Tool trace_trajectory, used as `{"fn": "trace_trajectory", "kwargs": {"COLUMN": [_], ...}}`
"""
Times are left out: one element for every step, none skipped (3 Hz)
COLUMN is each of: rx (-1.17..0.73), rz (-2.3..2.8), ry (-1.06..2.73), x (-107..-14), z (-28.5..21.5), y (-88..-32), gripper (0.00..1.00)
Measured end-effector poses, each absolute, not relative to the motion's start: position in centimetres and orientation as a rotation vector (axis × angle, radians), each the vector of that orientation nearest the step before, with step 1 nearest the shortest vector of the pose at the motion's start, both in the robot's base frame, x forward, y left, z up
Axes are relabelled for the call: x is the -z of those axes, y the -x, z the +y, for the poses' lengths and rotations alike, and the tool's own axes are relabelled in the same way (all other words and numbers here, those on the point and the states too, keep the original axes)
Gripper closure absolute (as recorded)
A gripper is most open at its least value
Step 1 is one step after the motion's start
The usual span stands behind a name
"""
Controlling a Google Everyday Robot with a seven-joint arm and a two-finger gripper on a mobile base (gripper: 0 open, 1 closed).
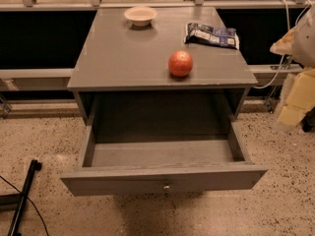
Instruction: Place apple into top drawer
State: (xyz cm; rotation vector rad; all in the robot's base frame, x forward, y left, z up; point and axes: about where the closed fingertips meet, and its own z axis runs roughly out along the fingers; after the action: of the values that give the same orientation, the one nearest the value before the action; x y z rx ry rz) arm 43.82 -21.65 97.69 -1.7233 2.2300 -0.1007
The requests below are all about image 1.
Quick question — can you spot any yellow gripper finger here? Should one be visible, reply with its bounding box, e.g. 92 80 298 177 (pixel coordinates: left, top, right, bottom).
276 68 315 127
270 28 295 55

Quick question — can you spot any red apple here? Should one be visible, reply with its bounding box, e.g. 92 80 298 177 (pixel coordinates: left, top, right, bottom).
168 50 193 78

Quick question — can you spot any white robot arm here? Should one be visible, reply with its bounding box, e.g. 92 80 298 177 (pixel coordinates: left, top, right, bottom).
270 7 315 127

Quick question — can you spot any grey open top drawer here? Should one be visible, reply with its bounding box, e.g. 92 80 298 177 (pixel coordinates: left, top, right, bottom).
60 88 269 198

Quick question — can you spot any blue chip bag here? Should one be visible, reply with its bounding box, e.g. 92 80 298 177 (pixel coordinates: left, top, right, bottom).
184 23 239 49

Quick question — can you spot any white paper bowl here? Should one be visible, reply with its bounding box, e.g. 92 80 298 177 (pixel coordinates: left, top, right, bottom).
124 6 158 27

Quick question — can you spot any black metal stand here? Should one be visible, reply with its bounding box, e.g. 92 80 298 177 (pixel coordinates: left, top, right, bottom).
0 159 41 236

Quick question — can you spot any white cable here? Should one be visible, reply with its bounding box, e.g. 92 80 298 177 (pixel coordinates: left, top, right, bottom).
251 0 315 90

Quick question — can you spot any metal railing frame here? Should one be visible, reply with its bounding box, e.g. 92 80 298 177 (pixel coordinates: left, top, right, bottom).
0 0 314 91

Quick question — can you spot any black floor cable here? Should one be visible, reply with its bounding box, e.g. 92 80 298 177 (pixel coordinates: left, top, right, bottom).
0 175 50 236

